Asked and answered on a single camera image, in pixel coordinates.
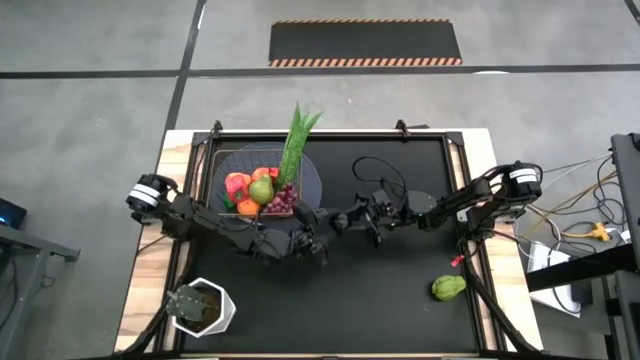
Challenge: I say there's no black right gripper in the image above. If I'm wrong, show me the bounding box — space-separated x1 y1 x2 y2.
339 193 385 249

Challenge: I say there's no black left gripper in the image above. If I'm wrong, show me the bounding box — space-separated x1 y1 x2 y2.
289 199 341 266

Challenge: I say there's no red grape bunch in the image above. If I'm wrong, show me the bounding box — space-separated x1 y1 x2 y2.
261 183 300 216

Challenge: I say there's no green pear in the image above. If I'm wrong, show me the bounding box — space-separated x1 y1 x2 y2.
248 174 277 207

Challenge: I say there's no round orange fruit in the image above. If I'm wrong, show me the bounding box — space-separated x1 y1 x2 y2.
236 197 263 218

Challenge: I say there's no pink peach with leaf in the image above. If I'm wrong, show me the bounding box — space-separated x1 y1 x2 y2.
250 166 280 183

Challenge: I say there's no green leafy vegetable bunch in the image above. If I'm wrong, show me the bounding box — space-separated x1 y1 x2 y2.
275 101 324 192

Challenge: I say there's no red bell pepper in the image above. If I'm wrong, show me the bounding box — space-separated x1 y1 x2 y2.
224 171 253 204

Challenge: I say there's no blue round woven placemat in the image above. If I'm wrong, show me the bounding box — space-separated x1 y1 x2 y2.
208 143 324 232

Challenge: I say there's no green chili pepper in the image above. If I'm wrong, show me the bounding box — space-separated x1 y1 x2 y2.
430 273 468 303

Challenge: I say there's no white hexagonal plant pot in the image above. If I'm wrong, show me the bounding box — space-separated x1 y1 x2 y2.
170 276 238 339

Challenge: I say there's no green cactus plant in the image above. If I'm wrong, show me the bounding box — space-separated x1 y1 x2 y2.
165 284 208 323

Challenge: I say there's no black hazard-striped floor mat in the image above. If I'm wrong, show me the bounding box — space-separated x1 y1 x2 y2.
268 18 464 69

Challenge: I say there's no light wooden table board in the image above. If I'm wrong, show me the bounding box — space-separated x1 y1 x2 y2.
113 127 545 354

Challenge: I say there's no white flat box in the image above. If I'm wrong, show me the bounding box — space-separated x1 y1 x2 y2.
526 241 584 319

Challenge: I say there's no black desk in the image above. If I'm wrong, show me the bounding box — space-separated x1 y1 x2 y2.
524 241 640 360

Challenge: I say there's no yellow power plug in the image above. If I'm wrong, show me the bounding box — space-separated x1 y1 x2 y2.
561 221 614 244

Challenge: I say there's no dark grey side table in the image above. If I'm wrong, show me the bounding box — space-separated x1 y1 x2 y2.
609 131 640 262

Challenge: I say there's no grey metal desk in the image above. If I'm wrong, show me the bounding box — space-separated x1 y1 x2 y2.
0 223 82 360

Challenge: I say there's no black box with blue light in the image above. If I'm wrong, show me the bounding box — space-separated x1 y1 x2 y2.
0 196 29 232

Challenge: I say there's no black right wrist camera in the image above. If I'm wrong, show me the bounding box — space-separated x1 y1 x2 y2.
371 188 401 214

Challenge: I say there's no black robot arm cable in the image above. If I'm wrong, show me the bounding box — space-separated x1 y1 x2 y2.
351 155 409 202

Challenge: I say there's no black aluminium table frame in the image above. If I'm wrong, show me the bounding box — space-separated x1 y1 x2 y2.
112 127 546 359

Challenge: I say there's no wire basket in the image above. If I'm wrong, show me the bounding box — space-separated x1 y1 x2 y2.
211 148 304 220

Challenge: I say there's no floor cable bundle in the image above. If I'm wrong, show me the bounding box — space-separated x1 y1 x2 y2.
513 153 629 262

